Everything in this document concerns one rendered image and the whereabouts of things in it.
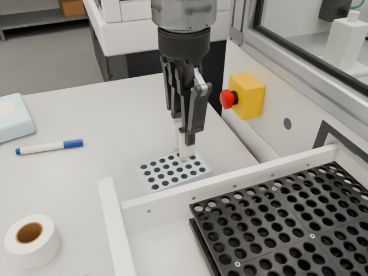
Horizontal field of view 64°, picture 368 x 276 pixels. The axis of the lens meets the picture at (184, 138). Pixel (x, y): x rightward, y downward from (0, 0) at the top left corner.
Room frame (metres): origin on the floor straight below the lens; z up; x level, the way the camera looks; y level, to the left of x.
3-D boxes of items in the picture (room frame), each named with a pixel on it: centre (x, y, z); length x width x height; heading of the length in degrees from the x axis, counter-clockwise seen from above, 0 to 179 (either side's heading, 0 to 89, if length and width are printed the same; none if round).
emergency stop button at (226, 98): (0.52, -0.09, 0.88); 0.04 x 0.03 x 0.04; 20
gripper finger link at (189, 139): (0.40, -0.01, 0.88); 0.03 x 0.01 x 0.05; 27
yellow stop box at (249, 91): (0.53, -0.12, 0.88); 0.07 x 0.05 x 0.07; 20
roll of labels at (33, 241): (0.26, 0.23, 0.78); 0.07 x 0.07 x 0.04
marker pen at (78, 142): (0.50, 0.29, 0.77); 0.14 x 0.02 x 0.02; 104
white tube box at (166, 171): (0.40, 0.02, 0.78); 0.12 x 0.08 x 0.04; 117
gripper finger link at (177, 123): (0.44, 0.01, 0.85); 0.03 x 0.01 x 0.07; 117
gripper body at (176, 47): (0.42, 0.00, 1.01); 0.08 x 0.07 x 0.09; 27
